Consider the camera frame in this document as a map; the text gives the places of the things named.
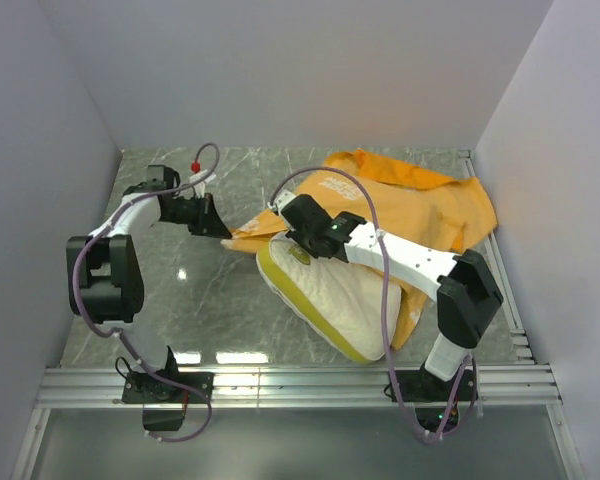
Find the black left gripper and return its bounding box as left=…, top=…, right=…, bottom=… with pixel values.
left=162, top=192, right=231, bottom=239

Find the cream quilted pillow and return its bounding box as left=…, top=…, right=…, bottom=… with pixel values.
left=256, top=234, right=401, bottom=364

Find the orange pillowcase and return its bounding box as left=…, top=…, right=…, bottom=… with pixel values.
left=221, top=149, right=498, bottom=350

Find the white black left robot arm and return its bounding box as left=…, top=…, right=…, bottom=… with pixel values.
left=66, top=165, right=231, bottom=402

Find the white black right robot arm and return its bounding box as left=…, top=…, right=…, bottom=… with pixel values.
left=272, top=191, right=503, bottom=400

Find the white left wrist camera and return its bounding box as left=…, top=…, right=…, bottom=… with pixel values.
left=189, top=161, right=217, bottom=186

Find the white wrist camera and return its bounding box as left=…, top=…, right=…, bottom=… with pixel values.
left=189, top=161, right=217, bottom=186
left=269, top=190, right=296, bottom=215

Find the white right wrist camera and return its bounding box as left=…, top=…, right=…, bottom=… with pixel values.
left=269, top=190, right=296, bottom=215

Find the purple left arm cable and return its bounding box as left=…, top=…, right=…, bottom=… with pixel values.
left=72, top=142, right=220, bottom=445

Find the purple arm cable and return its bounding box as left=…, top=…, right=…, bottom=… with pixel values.
left=268, top=167, right=481, bottom=446
left=72, top=142, right=220, bottom=445

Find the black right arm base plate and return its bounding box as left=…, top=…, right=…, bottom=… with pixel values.
left=395, top=369, right=478, bottom=403

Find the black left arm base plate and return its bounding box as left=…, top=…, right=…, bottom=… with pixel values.
left=121, top=367, right=214, bottom=405

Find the aluminium side rail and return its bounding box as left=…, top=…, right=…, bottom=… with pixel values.
left=457, top=148, right=536, bottom=369

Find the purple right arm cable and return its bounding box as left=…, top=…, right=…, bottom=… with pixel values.
left=268, top=167, right=481, bottom=446

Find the aluminium front rail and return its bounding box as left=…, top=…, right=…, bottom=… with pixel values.
left=34, top=364, right=562, bottom=409

